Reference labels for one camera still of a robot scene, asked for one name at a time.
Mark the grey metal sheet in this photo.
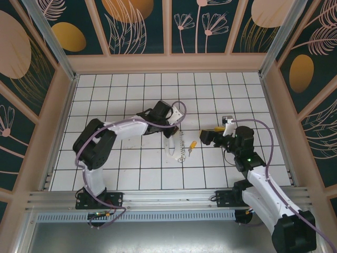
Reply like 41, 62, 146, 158
15, 220, 324, 253

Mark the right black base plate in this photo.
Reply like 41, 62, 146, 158
215, 190, 239, 209

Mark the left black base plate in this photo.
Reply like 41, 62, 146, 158
75, 192, 124, 210

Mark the thin black cable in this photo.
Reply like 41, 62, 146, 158
223, 150, 237, 167

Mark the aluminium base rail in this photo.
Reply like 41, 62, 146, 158
26, 187, 311, 210

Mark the key with yellow cap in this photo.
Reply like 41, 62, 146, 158
187, 141, 199, 158

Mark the aluminium frame post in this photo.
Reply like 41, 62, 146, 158
258, 0, 310, 77
21, 0, 80, 81

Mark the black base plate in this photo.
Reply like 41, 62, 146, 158
215, 190, 239, 209
75, 192, 124, 210

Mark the small circuit board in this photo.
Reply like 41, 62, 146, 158
88, 210, 116, 221

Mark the grey slotted cable duct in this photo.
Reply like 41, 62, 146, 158
36, 212, 236, 222

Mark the grey side rail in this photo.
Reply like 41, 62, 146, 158
39, 75, 80, 191
260, 75, 300, 187

